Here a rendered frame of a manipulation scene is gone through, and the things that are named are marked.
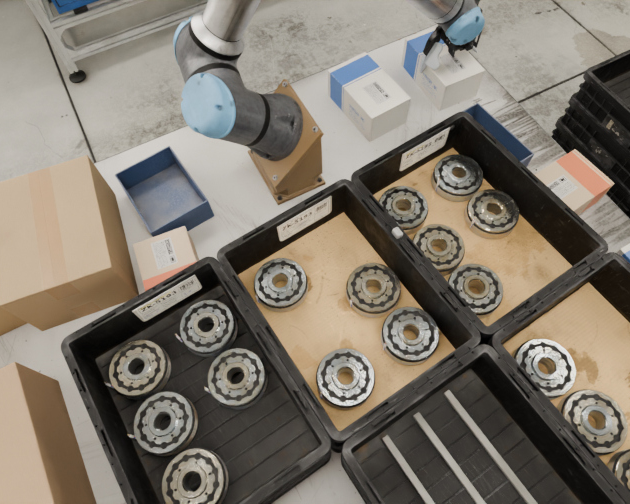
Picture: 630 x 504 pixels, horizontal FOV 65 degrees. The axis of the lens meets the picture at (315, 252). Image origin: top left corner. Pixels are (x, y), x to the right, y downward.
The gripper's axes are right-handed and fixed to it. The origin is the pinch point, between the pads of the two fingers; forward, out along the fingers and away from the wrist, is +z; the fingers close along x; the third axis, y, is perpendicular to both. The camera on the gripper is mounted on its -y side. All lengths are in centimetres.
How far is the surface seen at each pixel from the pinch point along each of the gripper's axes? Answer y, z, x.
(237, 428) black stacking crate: 63, -7, -84
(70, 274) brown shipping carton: 23, -10, -103
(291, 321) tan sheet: 50, -7, -68
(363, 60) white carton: -8.0, -2.7, -19.9
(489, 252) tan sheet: 55, -7, -26
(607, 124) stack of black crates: 25, 26, 50
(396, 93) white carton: 6.1, -2.7, -18.2
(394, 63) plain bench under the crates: -11.2, 6.3, -7.4
